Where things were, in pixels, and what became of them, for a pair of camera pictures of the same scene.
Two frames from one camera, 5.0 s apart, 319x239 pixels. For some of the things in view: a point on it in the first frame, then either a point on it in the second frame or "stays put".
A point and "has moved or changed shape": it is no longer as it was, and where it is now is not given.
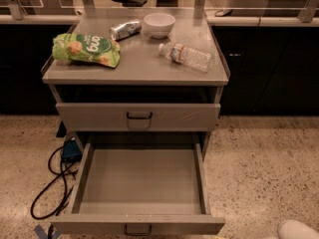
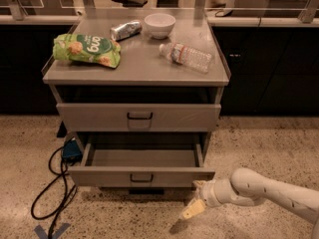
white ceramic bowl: (159, 24) stays put
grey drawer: (137, 117) stays put
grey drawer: (140, 184) has moved or changed shape
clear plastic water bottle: (184, 55) stays put
